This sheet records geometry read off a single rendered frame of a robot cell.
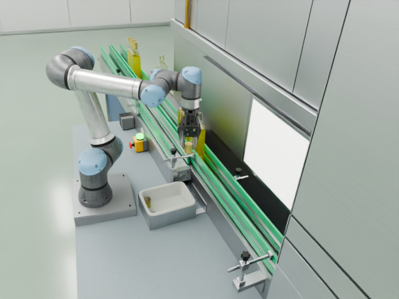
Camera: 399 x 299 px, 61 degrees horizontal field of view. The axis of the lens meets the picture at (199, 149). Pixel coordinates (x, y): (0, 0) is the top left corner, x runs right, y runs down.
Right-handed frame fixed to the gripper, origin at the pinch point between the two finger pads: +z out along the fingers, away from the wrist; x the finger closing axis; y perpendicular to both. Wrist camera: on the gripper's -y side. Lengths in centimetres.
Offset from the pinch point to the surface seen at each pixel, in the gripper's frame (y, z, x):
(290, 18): 8, -56, 31
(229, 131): -13.1, 0.4, 19.6
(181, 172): -6.3, 19.8, -2.2
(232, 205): 24.7, 12.0, 17.7
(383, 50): 82, -69, 21
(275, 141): 16.7, -13.7, 32.1
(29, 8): -538, 66, -277
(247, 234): 36.3, 15.9, 22.7
